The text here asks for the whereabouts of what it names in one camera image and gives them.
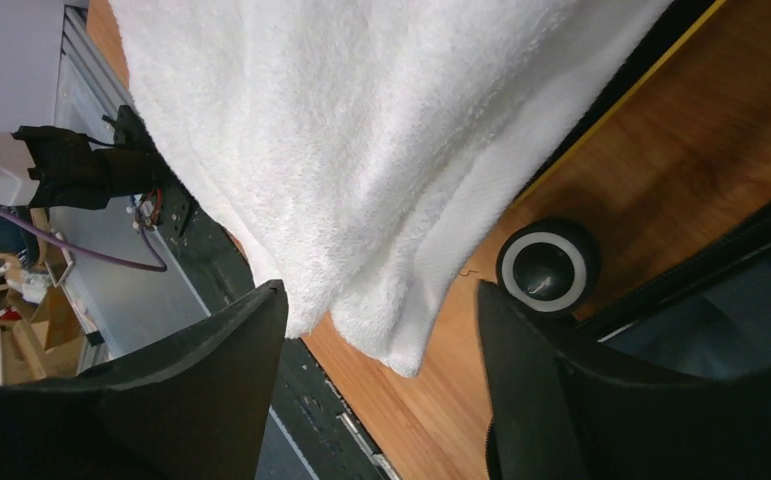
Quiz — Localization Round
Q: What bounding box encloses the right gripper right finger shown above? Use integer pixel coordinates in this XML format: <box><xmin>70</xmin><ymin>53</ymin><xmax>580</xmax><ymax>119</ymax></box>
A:
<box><xmin>476</xmin><ymin>281</ymin><xmax>771</xmax><ymax>479</ymax></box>

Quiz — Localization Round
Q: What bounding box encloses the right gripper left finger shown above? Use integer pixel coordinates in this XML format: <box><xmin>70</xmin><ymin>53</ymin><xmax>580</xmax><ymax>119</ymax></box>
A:
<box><xmin>0</xmin><ymin>280</ymin><xmax>288</xmax><ymax>479</ymax></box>

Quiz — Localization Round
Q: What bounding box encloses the yellow Pikachu suitcase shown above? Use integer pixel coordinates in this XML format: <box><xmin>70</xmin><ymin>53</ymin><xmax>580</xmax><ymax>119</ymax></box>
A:
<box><xmin>496</xmin><ymin>1</ymin><xmax>771</xmax><ymax>373</ymax></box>

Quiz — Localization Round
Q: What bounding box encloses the white garment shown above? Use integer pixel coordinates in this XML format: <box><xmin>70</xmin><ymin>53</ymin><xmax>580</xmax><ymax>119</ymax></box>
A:
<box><xmin>111</xmin><ymin>1</ymin><xmax>667</xmax><ymax>377</ymax></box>

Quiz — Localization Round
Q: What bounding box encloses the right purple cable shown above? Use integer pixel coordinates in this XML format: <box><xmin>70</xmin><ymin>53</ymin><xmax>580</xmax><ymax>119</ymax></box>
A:
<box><xmin>0</xmin><ymin>201</ymin><xmax>169</xmax><ymax>274</ymax></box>

